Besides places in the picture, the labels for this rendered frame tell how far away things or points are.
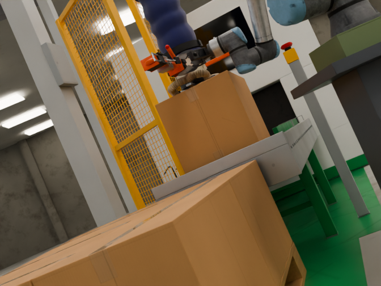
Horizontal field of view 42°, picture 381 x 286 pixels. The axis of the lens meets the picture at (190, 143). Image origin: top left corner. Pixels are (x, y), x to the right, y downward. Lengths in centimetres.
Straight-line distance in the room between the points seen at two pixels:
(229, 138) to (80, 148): 129
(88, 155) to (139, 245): 225
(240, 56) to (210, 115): 31
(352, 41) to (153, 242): 100
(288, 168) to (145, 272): 127
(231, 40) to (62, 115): 144
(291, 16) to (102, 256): 108
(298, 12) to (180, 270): 105
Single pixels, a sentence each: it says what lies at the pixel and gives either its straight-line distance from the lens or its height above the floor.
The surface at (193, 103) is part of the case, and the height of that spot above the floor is 91.
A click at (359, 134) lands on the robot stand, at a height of 48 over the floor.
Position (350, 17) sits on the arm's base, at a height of 89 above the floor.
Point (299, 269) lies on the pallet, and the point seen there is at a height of 6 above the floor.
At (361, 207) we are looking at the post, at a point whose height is 5.
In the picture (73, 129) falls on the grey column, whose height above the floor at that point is 117.
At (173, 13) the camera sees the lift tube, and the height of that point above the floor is 141.
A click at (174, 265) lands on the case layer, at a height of 45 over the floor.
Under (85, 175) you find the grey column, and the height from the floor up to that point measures 86.
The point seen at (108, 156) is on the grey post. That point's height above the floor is 111.
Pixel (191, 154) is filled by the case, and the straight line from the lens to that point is 243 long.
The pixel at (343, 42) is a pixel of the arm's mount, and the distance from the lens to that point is 175.
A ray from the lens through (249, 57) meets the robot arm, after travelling 240.
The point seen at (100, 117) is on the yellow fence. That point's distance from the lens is 389.
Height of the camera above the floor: 64
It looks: 2 degrees up
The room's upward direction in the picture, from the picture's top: 24 degrees counter-clockwise
